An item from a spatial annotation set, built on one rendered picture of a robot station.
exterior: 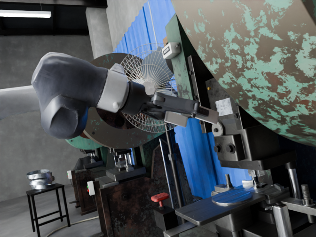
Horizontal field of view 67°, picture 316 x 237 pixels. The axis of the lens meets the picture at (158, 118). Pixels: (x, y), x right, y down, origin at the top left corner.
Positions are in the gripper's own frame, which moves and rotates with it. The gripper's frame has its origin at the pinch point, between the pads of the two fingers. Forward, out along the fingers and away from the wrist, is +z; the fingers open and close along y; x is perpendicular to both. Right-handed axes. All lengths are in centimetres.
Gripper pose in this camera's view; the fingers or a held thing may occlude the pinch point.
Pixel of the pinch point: (197, 119)
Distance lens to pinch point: 63.2
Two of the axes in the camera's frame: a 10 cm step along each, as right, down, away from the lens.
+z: 8.8, 2.7, 3.9
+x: 2.1, -9.6, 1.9
